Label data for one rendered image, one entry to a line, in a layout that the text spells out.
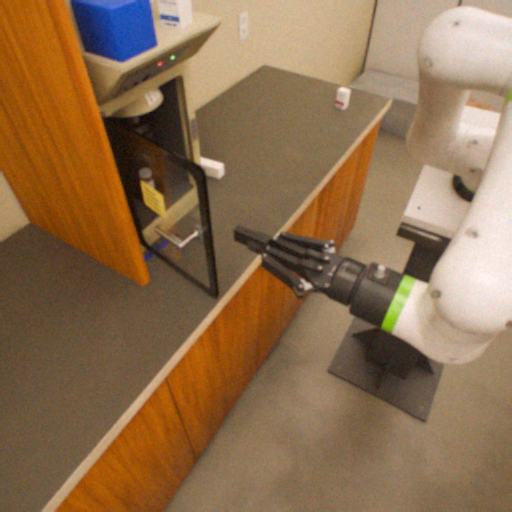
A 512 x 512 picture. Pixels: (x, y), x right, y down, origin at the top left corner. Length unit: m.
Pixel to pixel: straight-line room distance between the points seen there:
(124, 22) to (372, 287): 0.62
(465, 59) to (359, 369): 1.56
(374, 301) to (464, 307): 0.16
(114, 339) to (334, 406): 1.20
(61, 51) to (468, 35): 0.66
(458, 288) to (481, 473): 1.63
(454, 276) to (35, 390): 0.90
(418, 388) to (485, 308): 1.62
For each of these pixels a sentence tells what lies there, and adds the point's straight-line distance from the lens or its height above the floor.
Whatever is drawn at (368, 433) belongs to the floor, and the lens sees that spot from 1.97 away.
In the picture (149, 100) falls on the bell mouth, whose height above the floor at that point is 1.34.
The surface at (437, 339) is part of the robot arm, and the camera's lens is 0.60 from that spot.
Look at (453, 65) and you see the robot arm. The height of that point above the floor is 1.54.
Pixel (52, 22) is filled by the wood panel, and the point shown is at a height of 1.60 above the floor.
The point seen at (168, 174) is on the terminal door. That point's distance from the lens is 0.83.
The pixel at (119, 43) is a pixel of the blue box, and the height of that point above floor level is 1.54.
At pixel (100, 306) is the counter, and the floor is 0.94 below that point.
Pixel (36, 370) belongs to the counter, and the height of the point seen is 0.94.
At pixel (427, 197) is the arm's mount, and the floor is 1.02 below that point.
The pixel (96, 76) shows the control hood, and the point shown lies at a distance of 0.90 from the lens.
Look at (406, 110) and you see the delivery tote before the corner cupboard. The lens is 3.58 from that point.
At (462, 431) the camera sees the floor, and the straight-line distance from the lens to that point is 2.12.
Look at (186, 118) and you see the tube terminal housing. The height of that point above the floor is 1.23.
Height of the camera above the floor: 1.81
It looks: 48 degrees down
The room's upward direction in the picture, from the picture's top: straight up
